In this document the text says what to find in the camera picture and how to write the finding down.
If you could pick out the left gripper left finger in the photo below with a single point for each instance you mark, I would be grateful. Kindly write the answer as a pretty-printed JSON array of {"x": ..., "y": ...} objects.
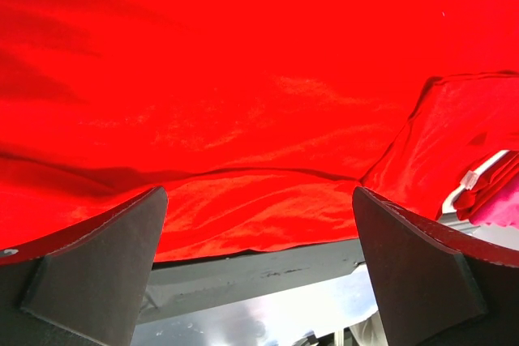
[{"x": 84, "y": 284}]

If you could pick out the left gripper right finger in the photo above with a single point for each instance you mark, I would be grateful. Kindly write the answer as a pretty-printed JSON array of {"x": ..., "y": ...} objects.
[{"x": 433, "y": 284}]

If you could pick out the red t shirt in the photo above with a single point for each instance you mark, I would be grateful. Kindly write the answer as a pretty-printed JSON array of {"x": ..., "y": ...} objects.
[
  {"x": 259, "y": 118},
  {"x": 488, "y": 184}
]

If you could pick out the folded red t shirt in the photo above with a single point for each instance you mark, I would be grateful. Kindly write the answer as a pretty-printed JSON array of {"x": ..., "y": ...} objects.
[{"x": 488, "y": 184}]

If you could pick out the folded pink t shirt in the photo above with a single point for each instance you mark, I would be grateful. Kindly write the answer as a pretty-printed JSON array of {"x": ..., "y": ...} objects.
[{"x": 501, "y": 210}]

